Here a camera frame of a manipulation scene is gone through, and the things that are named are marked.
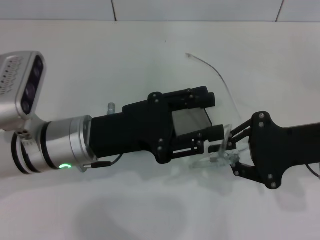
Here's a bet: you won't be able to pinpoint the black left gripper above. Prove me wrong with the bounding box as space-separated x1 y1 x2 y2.
90 86 226 165

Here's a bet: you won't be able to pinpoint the clear plastic glasses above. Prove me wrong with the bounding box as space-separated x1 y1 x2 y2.
184 52 245 170

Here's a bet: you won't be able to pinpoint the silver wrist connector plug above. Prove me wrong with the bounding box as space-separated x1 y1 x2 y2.
106 101 118 116

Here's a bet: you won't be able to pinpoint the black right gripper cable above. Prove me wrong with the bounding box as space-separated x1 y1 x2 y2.
306 163 320 180

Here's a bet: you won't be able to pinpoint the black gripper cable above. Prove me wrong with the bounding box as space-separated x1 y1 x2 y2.
306 163 320 180
79 153 124 172

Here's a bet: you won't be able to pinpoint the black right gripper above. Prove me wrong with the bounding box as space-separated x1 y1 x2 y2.
207 111 320 190

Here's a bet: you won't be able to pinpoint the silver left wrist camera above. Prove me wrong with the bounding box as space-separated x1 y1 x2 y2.
0 51 47 132

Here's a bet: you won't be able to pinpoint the black glasses case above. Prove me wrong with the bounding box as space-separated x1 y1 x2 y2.
171 107 214 138

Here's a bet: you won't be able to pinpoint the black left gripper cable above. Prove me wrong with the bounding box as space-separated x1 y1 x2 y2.
79 153 124 172

